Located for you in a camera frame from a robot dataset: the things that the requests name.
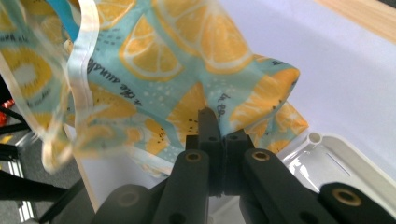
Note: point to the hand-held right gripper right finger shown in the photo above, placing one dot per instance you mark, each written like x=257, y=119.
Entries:
x=235, y=146

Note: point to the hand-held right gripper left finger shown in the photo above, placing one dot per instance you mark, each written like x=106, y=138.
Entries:
x=209, y=137

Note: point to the lemon print cloth bag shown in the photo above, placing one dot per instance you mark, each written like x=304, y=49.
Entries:
x=162, y=62

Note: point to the white plastic tray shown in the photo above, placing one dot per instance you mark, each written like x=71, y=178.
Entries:
x=342, y=168

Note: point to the black metal stand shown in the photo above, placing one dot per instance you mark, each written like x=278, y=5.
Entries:
x=28, y=189

